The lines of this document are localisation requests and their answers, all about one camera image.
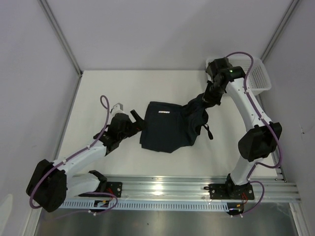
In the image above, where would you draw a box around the left aluminium frame post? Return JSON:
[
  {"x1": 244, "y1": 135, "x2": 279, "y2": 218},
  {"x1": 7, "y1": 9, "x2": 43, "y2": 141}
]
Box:
[{"x1": 37, "y1": 0, "x2": 83, "y2": 77}]

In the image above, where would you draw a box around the right aluminium frame post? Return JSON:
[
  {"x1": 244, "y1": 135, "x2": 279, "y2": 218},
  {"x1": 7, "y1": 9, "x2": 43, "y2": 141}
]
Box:
[{"x1": 260, "y1": 0, "x2": 302, "y2": 62}]

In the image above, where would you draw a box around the white slotted cable duct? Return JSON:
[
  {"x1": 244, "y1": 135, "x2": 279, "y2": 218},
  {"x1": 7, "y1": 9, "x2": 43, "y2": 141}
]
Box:
[{"x1": 60, "y1": 199, "x2": 228, "y2": 212}]

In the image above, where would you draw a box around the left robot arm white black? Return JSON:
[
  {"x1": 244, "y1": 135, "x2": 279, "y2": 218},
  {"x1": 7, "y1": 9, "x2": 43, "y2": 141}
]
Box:
[{"x1": 26, "y1": 110, "x2": 146, "y2": 212}]

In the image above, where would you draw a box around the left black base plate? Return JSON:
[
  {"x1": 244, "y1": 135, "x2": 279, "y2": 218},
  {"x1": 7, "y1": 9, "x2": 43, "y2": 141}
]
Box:
[{"x1": 79, "y1": 181, "x2": 123, "y2": 198}]

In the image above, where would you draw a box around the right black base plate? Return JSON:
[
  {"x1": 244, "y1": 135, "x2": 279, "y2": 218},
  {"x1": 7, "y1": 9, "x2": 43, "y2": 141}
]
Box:
[{"x1": 203, "y1": 183, "x2": 254, "y2": 200}]

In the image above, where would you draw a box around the aluminium mounting rail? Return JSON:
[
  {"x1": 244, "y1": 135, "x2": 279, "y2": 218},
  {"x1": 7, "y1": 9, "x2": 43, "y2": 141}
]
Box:
[{"x1": 33, "y1": 174, "x2": 302, "y2": 204}]

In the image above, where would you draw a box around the aluminium frame post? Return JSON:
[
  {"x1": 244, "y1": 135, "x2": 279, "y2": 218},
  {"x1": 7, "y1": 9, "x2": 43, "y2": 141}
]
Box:
[
  {"x1": 37, "y1": 0, "x2": 83, "y2": 77},
  {"x1": 260, "y1": 0, "x2": 302, "y2": 62}
]

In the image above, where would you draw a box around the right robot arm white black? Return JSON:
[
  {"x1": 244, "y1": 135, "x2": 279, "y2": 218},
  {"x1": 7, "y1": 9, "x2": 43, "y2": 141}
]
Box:
[{"x1": 203, "y1": 58, "x2": 282, "y2": 200}]

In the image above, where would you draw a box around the white plastic basket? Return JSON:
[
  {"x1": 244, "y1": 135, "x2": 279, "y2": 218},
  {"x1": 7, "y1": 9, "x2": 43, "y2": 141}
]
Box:
[{"x1": 205, "y1": 56, "x2": 272, "y2": 97}]

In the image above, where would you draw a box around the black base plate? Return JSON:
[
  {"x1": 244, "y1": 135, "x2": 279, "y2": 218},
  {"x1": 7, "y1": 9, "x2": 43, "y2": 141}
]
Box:
[
  {"x1": 79, "y1": 181, "x2": 123, "y2": 198},
  {"x1": 203, "y1": 183, "x2": 254, "y2": 200}
]

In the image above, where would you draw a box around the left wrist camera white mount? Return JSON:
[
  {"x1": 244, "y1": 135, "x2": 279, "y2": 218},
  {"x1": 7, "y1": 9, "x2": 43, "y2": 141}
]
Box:
[{"x1": 110, "y1": 103, "x2": 124, "y2": 117}]

